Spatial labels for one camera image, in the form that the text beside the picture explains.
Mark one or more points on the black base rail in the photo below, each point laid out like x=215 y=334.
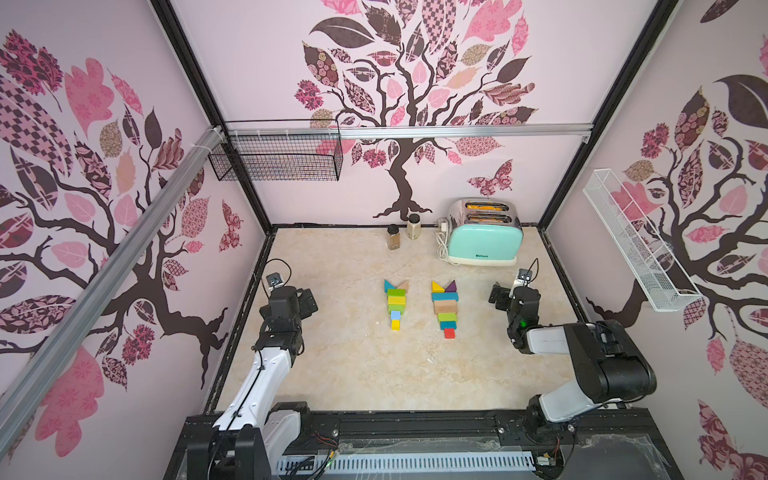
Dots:
x=603 y=444

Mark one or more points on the brown spice jar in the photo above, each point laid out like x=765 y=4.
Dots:
x=394 y=238

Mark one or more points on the printed wood rectangle block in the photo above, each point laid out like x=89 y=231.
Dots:
x=446 y=309

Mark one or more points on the black wire basket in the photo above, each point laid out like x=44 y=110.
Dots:
x=280 y=150

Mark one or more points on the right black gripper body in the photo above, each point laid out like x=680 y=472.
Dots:
x=501 y=295

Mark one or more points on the aluminium frame bar left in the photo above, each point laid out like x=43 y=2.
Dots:
x=27 y=391

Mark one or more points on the natural wood triangle block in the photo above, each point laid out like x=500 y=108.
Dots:
x=402 y=286

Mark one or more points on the white slotted cable duct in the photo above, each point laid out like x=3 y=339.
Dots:
x=407 y=463

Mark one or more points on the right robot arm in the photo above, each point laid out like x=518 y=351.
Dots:
x=608 y=366

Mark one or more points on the aluminium frame bar rear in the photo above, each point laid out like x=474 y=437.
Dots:
x=402 y=132

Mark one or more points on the long teal rectangle block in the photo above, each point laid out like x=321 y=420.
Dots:
x=444 y=296

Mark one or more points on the pale spice jar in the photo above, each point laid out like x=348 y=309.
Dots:
x=413 y=228

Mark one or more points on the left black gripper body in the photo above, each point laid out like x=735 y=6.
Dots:
x=306 y=305

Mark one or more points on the plain wood rectangle block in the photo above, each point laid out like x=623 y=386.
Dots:
x=445 y=304

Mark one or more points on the mint green toaster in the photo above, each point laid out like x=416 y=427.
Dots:
x=483 y=232

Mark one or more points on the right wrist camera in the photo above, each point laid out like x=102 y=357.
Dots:
x=522 y=282

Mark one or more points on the aluminium frame bar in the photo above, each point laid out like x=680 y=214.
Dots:
x=402 y=132
x=27 y=391

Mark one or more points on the white wire shelf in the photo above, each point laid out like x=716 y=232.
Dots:
x=624 y=208

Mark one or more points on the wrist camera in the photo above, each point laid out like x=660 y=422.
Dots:
x=274 y=281
x=522 y=282

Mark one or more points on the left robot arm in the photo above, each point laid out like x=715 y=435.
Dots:
x=248 y=439

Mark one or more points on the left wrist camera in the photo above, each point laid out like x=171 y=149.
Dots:
x=274 y=281

